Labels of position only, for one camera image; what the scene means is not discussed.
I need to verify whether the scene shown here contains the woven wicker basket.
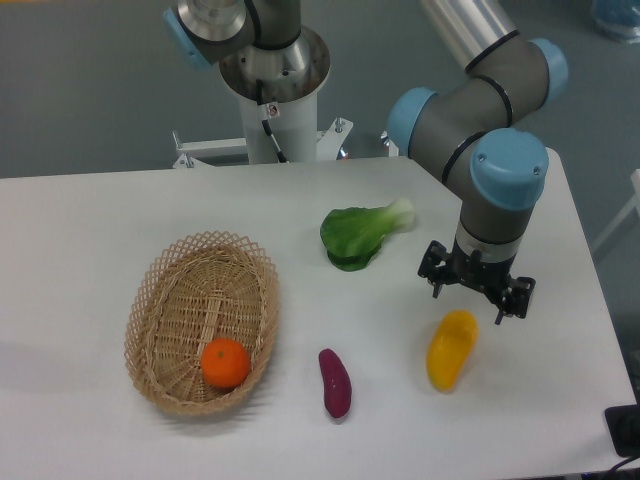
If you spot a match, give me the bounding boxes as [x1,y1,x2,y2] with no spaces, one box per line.
[124,231,280,416]

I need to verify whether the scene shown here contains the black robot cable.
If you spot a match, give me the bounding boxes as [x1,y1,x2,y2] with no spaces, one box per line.
[254,78,290,164]

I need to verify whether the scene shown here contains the purple sweet potato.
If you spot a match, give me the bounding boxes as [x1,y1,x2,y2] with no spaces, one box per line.
[318,349,352,419]

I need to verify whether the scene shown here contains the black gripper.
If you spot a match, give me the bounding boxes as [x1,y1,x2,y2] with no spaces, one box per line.
[418,240,536,325]

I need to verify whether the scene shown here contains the black device at edge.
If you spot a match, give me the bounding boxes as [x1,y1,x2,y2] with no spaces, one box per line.
[604,404,639,457]

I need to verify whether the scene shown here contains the white furniture leg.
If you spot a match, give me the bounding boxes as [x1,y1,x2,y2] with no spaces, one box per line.
[590,169,639,261]

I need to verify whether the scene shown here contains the orange fruit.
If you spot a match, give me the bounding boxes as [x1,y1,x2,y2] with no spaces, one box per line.
[200,338,251,389]

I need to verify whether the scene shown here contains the blue plastic bag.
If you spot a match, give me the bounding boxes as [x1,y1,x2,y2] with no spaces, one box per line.
[591,0,639,44]

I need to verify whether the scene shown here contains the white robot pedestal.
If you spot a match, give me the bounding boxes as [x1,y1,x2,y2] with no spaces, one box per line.
[173,26,354,168]

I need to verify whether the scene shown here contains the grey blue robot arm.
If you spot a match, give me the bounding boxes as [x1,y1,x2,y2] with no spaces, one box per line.
[163,1,568,318]

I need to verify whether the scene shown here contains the green bok choy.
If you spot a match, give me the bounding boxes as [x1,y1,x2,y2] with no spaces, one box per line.
[320,198,415,272]

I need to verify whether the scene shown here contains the yellow mango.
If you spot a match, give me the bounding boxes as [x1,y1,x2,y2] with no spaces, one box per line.
[425,310,479,393]

